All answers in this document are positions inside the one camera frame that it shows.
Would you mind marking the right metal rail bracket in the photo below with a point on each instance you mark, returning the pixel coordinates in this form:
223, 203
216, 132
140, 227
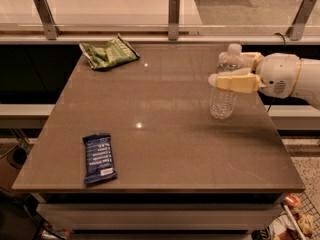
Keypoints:
296, 29

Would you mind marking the green jalapeno chip bag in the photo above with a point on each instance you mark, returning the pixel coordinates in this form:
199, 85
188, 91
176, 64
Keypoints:
114, 53

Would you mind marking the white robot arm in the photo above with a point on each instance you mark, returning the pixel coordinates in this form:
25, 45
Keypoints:
307, 86

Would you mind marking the left metal rail bracket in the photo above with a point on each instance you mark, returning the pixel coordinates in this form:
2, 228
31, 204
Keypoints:
51, 31

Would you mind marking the wire basket with snacks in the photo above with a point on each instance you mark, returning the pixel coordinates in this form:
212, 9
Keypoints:
299, 220

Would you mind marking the middle metal rail bracket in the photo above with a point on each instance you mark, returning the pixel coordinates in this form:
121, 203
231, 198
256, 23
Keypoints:
173, 19

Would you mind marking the white drawer front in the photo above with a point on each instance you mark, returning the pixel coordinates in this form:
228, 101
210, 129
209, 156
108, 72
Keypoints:
245, 217

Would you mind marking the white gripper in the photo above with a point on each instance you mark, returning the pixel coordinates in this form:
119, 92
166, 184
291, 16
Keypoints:
279, 73

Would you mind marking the clear plastic water bottle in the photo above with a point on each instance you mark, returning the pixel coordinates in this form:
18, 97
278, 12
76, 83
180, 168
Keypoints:
223, 98

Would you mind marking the blue snack bar wrapper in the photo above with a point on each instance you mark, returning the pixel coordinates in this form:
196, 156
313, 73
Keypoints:
99, 158

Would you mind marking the metal rail bracket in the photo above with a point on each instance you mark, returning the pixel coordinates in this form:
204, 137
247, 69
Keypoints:
173, 19
51, 31
296, 29

